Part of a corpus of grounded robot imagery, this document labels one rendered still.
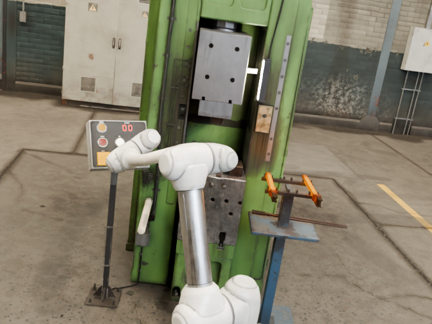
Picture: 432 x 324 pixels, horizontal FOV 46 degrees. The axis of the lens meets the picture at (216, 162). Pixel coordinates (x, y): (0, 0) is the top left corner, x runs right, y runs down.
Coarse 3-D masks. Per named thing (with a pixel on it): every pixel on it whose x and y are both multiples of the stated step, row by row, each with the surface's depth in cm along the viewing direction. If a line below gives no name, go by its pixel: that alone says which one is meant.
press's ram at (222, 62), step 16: (208, 32) 290; (224, 32) 296; (240, 32) 319; (208, 48) 293; (224, 48) 293; (240, 48) 294; (208, 64) 296; (224, 64) 296; (240, 64) 296; (208, 80) 299; (224, 80) 299; (240, 80) 299; (192, 96) 302; (208, 96) 302; (224, 96) 302; (240, 96) 302
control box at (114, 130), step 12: (96, 120) 289; (108, 120) 293; (96, 132) 288; (108, 132) 291; (120, 132) 294; (132, 132) 298; (96, 144) 287; (108, 144) 290; (96, 156) 285; (96, 168) 285; (108, 168) 289; (144, 168) 302
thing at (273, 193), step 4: (268, 172) 313; (268, 176) 306; (268, 180) 299; (272, 180) 300; (268, 184) 296; (272, 184) 292; (272, 188) 286; (272, 192) 279; (276, 192) 282; (272, 196) 280; (276, 196) 274; (272, 200) 275; (276, 200) 275
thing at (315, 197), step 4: (304, 176) 315; (308, 180) 309; (308, 184) 301; (308, 188) 300; (312, 188) 296; (312, 192) 289; (316, 192) 290; (312, 196) 285; (316, 196) 281; (320, 196) 282; (312, 200) 285; (316, 200) 282; (320, 200) 276; (316, 204) 279; (320, 204) 277
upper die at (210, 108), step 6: (204, 102) 303; (210, 102) 303; (216, 102) 303; (228, 102) 306; (198, 108) 322; (204, 108) 304; (210, 108) 304; (216, 108) 304; (222, 108) 304; (228, 108) 304; (198, 114) 305; (204, 114) 305; (210, 114) 305; (216, 114) 305; (222, 114) 305; (228, 114) 305
